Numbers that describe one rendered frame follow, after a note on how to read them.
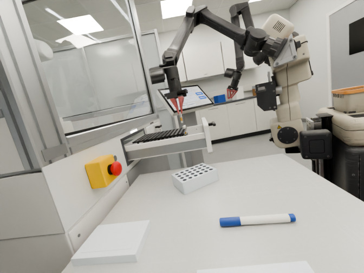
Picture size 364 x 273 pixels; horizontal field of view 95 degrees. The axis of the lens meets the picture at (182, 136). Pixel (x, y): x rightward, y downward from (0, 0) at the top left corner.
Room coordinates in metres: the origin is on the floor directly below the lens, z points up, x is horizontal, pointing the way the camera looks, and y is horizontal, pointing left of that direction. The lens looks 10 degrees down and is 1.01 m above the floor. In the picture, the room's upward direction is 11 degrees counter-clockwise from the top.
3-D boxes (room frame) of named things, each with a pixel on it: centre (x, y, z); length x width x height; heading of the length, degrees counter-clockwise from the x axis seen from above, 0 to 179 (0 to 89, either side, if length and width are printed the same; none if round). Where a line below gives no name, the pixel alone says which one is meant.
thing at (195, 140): (0.76, 0.10, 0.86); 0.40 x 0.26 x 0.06; 83
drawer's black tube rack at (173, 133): (0.76, 0.09, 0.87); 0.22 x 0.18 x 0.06; 83
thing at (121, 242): (0.30, 0.18, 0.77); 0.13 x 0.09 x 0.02; 82
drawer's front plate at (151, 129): (1.09, 0.17, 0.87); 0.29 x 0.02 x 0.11; 173
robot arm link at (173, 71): (0.78, 0.00, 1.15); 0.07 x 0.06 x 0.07; 96
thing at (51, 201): (0.88, 0.68, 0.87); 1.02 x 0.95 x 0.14; 173
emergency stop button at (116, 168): (0.44, 0.20, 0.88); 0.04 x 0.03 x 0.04; 173
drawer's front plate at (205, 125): (0.74, -0.11, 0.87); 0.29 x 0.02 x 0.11; 173
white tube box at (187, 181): (0.50, -0.01, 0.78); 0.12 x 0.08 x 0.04; 114
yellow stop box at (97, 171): (0.45, 0.23, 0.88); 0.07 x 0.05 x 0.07; 173
